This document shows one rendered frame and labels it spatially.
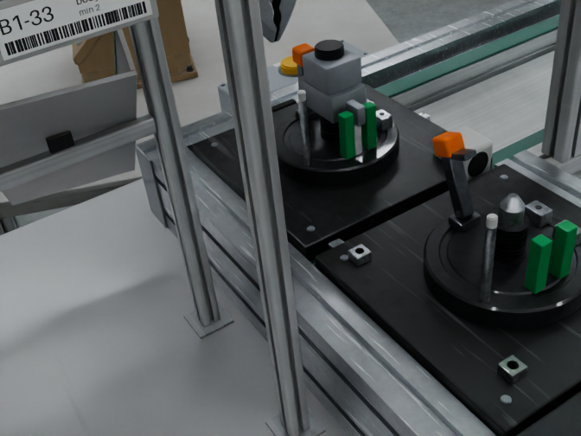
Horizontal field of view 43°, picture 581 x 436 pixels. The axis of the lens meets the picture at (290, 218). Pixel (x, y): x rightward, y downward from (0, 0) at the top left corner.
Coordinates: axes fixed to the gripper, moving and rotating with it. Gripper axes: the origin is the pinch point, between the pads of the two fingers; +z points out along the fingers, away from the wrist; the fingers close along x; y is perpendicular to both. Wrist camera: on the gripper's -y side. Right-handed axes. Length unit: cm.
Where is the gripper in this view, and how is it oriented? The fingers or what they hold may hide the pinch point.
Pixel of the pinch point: (276, 32)
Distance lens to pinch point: 86.3
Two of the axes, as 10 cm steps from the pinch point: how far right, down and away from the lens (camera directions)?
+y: -5.4, -4.7, 7.0
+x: -8.4, 3.9, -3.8
